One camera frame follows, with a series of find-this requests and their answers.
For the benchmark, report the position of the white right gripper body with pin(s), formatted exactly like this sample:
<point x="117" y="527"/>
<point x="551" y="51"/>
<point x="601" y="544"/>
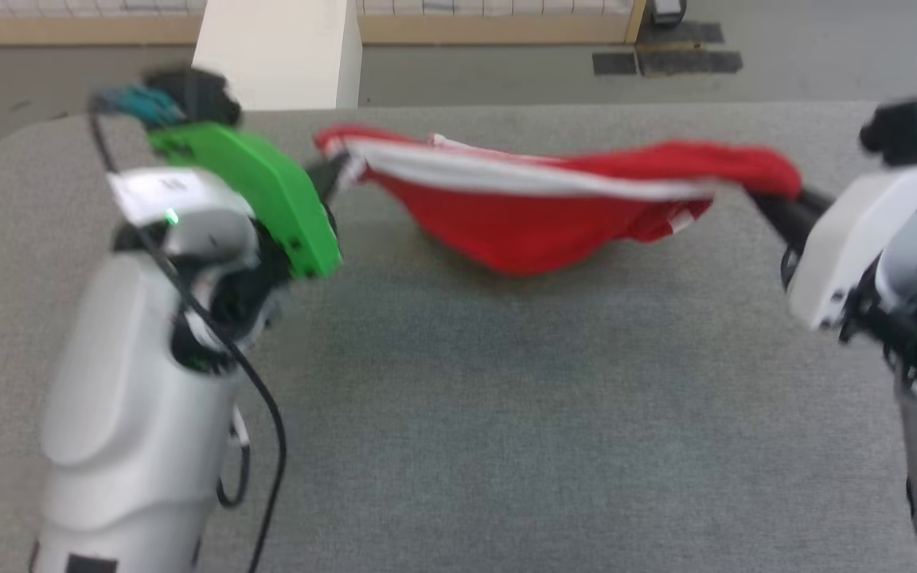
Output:
<point x="864" y="239"/>

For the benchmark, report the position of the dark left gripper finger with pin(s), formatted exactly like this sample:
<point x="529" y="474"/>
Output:
<point x="329" y="177"/>

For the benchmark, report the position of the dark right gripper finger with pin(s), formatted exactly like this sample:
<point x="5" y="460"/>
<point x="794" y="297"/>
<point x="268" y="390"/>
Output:
<point x="793" y="211"/>

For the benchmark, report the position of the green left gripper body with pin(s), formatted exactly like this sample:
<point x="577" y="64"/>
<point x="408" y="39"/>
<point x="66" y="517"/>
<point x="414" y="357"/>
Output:
<point x="267" y="191"/>

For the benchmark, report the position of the red garment with white band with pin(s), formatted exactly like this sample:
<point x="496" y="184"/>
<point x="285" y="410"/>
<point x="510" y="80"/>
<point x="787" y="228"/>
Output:
<point x="538" y="207"/>

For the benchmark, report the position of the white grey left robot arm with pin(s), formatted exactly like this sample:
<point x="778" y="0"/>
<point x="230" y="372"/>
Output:
<point x="140" y="382"/>

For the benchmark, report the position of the white box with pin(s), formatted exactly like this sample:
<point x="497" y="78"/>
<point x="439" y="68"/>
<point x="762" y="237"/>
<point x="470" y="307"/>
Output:
<point x="283" y="48"/>

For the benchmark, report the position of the large black floor mat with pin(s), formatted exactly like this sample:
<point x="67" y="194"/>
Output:
<point x="685" y="52"/>

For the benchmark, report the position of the small black floor mat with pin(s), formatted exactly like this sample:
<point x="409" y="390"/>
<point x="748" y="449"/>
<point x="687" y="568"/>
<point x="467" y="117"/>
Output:
<point x="614" y="64"/>

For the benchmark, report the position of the lemon print partition screen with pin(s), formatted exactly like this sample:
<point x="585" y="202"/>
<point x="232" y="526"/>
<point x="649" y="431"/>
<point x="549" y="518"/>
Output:
<point x="108" y="20"/>

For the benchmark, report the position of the grey metal stand foot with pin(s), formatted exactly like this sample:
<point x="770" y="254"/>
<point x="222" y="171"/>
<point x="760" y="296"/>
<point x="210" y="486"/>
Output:
<point x="667" y="9"/>

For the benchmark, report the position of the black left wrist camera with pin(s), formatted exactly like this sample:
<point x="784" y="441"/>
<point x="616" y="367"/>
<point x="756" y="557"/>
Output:
<point x="196" y="94"/>

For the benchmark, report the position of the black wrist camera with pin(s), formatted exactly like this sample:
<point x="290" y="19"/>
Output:
<point x="196" y="94"/>
<point x="916" y="127"/>

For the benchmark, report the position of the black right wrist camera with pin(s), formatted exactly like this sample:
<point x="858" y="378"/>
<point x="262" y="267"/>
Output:
<point x="916" y="127"/>

